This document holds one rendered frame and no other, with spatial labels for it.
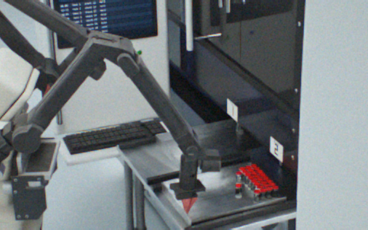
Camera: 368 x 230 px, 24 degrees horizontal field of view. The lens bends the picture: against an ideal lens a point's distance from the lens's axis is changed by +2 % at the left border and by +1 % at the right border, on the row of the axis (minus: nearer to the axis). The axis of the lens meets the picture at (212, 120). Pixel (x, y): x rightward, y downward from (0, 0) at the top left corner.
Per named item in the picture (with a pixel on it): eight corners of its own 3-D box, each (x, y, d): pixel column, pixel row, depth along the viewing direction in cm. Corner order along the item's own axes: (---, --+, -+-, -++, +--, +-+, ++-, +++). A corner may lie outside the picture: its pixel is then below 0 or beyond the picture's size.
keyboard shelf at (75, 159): (157, 118, 367) (157, 113, 366) (179, 146, 344) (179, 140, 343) (51, 137, 353) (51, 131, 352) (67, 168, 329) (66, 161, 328)
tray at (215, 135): (236, 125, 338) (236, 117, 337) (267, 153, 317) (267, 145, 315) (156, 143, 325) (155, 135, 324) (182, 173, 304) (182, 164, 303)
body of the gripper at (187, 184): (206, 193, 273) (207, 172, 270) (176, 198, 269) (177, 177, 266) (198, 183, 278) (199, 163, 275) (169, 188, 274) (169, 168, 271)
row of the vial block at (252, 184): (244, 177, 301) (244, 166, 299) (267, 202, 286) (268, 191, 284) (238, 179, 300) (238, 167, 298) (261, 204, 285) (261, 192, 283)
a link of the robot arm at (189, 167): (179, 149, 270) (181, 158, 265) (201, 149, 271) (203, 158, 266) (178, 169, 273) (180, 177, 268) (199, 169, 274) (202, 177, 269)
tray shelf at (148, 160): (230, 124, 343) (230, 120, 342) (323, 210, 286) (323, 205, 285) (116, 149, 325) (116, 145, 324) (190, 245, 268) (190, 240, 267)
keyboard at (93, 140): (158, 122, 358) (158, 117, 357) (169, 137, 346) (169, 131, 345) (62, 140, 345) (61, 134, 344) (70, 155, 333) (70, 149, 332)
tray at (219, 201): (251, 169, 306) (251, 161, 305) (286, 206, 285) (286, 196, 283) (161, 191, 294) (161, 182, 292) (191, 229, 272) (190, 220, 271)
